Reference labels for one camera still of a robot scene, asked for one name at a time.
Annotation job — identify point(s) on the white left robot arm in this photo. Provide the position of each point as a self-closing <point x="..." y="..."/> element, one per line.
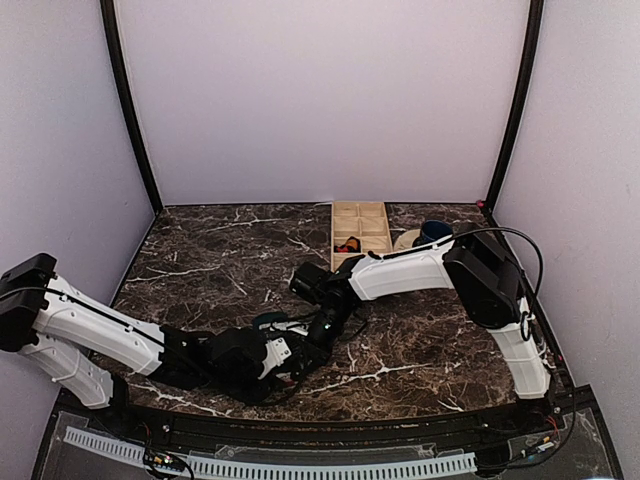
<point x="44" y="318"/>

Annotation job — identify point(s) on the black left frame post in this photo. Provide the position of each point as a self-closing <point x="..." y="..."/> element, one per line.
<point x="128" y="109"/>

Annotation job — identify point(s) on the blue enamel mug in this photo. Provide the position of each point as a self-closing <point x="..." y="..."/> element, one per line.
<point x="433" y="230"/>

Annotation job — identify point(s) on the white slotted cable duct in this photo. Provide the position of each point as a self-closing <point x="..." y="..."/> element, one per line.
<point x="264" y="464"/>

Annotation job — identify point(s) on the wooden compartment tray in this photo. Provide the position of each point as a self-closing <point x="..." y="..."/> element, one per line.
<point x="367" y="221"/>

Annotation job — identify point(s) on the black front table rail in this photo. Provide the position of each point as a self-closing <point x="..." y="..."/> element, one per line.
<point x="482" y="428"/>

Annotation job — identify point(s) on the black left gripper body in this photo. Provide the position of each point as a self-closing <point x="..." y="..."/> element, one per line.
<point x="223" y="382"/>

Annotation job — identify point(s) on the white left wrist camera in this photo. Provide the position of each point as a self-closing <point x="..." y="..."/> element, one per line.
<point x="277" y="352"/>

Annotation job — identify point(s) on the black right frame post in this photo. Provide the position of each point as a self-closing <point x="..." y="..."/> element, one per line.
<point x="521" y="89"/>

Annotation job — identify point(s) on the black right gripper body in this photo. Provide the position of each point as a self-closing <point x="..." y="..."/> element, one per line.
<point x="338" y="320"/>

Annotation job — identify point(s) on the beige ceramic plate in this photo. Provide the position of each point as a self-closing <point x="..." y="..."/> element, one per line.
<point x="405" y="240"/>

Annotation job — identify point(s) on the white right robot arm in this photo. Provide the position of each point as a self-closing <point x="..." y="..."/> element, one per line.
<point x="486" y="278"/>

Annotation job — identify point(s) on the black frame post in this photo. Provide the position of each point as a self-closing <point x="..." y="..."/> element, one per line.
<point x="521" y="89"/>
<point x="128" y="109"/>

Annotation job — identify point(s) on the dark green sock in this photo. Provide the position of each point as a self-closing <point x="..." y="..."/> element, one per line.
<point x="266" y="320"/>

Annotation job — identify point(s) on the black red yellow argyle sock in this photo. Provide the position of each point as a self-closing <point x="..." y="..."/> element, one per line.
<point x="350" y="245"/>

